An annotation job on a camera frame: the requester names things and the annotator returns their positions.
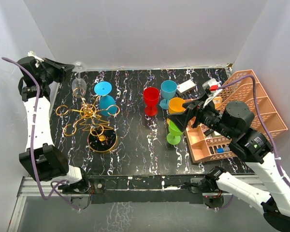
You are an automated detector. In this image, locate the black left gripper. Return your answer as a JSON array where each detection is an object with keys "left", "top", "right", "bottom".
[{"left": 40, "top": 58, "right": 75, "bottom": 85}]

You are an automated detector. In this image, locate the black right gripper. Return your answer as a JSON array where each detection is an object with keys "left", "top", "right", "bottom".
[{"left": 168, "top": 94, "right": 235, "bottom": 140}]

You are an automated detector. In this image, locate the yellow wine glass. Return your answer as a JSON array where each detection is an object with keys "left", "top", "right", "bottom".
[{"left": 168, "top": 97, "right": 186, "bottom": 114}]

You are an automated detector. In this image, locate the green wine glass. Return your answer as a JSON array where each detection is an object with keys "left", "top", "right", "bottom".
[{"left": 166, "top": 120, "right": 183, "bottom": 145}]

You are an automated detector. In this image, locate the clear wine glass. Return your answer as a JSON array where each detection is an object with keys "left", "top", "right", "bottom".
[{"left": 71, "top": 61, "right": 87, "bottom": 98}]

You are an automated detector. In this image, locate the teal wine glass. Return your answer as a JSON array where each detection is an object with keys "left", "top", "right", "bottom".
[{"left": 159, "top": 80, "right": 177, "bottom": 110}]

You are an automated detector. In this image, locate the red wine glass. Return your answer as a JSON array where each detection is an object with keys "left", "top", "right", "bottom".
[{"left": 143, "top": 87, "right": 160, "bottom": 116}]

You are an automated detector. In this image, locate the blue wine glass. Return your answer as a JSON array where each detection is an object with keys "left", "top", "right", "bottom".
[{"left": 94, "top": 81, "right": 117, "bottom": 116}]

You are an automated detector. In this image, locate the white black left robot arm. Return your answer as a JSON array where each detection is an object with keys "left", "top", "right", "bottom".
[{"left": 17, "top": 55, "right": 90, "bottom": 193}]

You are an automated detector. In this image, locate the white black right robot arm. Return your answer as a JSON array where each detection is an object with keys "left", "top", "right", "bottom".
[{"left": 168, "top": 100, "right": 290, "bottom": 232}]

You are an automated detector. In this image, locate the black marker pen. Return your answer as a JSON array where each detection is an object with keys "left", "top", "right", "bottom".
[{"left": 203, "top": 129, "right": 214, "bottom": 137}]

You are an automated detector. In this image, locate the white small box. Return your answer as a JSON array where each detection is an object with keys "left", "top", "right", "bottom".
[{"left": 176, "top": 80, "right": 196, "bottom": 95}]

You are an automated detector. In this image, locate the blue white small bottle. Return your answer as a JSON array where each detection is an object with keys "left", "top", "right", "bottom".
[{"left": 217, "top": 146, "right": 231, "bottom": 153}]

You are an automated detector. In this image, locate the pink plastic file organizer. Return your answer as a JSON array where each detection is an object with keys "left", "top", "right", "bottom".
[{"left": 186, "top": 70, "right": 288, "bottom": 163}]

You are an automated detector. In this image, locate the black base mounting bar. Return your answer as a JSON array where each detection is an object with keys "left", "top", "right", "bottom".
[{"left": 70, "top": 173, "right": 235, "bottom": 205}]

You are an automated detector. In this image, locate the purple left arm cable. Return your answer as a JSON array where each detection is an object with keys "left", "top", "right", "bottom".
[{"left": 1, "top": 57, "right": 81, "bottom": 211}]

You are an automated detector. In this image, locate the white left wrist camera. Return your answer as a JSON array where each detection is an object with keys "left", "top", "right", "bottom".
[{"left": 27, "top": 51, "right": 44, "bottom": 68}]

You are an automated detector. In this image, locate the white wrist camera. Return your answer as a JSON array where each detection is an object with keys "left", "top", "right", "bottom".
[
  {"left": 202, "top": 79, "right": 222, "bottom": 108},
  {"left": 27, "top": 51, "right": 44, "bottom": 68}
]

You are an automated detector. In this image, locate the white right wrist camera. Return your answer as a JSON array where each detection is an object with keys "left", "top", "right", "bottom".
[{"left": 202, "top": 79, "right": 222, "bottom": 108}]

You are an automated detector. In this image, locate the gold wire glass rack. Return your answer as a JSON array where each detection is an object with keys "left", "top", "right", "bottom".
[{"left": 56, "top": 87, "right": 117, "bottom": 153}]

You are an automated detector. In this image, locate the aluminium frame rail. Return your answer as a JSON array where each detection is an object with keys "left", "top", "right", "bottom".
[{"left": 9, "top": 177, "right": 273, "bottom": 232}]

